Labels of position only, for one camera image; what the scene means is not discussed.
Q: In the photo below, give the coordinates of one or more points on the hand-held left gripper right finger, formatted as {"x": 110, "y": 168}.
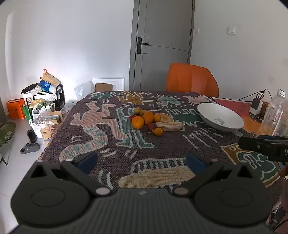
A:
{"x": 194, "y": 162}

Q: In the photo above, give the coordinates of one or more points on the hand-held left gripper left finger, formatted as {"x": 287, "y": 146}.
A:
{"x": 87, "y": 160}

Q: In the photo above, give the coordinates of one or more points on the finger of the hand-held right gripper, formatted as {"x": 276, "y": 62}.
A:
{"x": 273, "y": 137}
{"x": 252, "y": 144}

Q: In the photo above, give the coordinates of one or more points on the white ceramic bowl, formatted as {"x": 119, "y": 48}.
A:
{"x": 219, "y": 117}

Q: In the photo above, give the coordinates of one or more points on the bread roll front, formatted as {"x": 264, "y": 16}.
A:
{"x": 169, "y": 126}

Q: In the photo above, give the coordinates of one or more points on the bread roll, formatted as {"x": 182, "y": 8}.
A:
{"x": 169, "y": 126}
{"x": 166, "y": 117}

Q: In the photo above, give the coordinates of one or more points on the red cherry tomato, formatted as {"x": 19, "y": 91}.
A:
{"x": 150, "y": 125}
{"x": 153, "y": 129}
{"x": 132, "y": 118}

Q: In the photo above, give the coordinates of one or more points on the bread roll back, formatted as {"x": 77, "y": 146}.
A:
{"x": 166, "y": 117}

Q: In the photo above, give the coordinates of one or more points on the large orange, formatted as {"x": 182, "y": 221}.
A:
{"x": 137, "y": 122}
{"x": 148, "y": 117}

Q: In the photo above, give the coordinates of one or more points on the person's right hand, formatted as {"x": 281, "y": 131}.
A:
{"x": 284, "y": 171}

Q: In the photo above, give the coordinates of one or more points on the clear plastic bottle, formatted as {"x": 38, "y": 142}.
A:
{"x": 273, "y": 112}

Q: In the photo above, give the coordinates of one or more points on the brown box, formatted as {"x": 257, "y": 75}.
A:
{"x": 265, "y": 109}

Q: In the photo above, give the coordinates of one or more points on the black and white charger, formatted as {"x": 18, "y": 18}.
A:
{"x": 255, "y": 105}

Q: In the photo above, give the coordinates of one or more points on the printed woven blanket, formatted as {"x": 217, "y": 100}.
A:
{"x": 157, "y": 148}

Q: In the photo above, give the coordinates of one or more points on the red table cover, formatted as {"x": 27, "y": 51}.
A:
{"x": 234, "y": 105}

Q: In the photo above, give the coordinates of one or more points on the plain kraft paper bag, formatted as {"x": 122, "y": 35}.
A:
{"x": 55, "y": 117}

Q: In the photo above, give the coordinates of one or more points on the grey slipper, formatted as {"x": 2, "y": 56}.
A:
{"x": 30, "y": 148}

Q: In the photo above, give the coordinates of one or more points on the white plastic bag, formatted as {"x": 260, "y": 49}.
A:
{"x": 40, "y": 126}

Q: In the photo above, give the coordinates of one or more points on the black slipper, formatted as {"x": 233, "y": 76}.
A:
{"x": 32, "y": 136}

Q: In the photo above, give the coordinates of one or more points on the black storage rack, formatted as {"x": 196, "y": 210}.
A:
{"x": 60, "y": 96}

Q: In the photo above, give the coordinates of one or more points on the small yellow round fruit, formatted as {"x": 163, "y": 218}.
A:
{"x": 137, "y": 110}
{"x": 143, "y": 112}

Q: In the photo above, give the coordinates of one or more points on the clear plastic bag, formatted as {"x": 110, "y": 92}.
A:
{"x": 83, "y": 90}

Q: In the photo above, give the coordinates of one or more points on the brown cardboard piece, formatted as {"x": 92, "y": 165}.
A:
{"x": 103, "y": 87}

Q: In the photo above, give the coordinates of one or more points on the beige slippers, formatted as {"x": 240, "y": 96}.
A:
{"x": 37, "y": 103}

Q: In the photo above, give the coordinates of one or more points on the green box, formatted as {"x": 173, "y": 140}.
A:
{"x": 27, "y": 112}

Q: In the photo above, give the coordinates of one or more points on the orange chair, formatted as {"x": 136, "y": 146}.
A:
{"x": 191, "y": 78}

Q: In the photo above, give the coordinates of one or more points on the white foam board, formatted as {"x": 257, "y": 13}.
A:
{"x": 117, "y": 81}

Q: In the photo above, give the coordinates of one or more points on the green plush mat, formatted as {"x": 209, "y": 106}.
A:
{"x": 6, "y": 132}

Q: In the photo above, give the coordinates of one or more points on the blue and white bag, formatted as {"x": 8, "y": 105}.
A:
{"x": 46, "y": 85}

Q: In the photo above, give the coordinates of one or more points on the orange box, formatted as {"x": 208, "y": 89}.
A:
{"x": 14, "y": 109}

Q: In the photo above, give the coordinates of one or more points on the black folded item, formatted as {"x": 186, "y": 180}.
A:
{"x": 30, "y": 87}

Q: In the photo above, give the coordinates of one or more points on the grey door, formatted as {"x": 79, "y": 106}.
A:
{"x": 164, "y": 45}

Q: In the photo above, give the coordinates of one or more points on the large white wall switch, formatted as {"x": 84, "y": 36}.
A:
{"x": 231, "y": 30}

